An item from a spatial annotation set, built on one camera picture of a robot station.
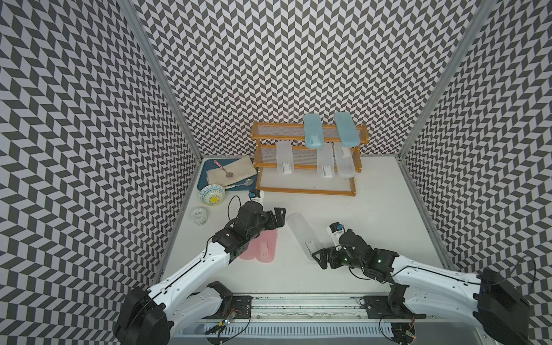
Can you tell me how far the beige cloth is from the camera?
1.10 m

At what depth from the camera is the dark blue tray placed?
105cm

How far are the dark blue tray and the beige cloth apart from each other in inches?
0.6
